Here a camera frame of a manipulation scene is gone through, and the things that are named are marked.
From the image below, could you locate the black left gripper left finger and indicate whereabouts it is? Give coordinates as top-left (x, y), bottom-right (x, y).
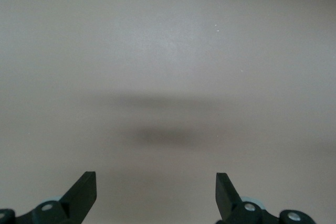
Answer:
top-left (15, 171), bottom-right (98, 224)

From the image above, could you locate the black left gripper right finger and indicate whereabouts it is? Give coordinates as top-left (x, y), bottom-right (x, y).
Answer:
top-left (216, 172), bottom-right (266, 224)

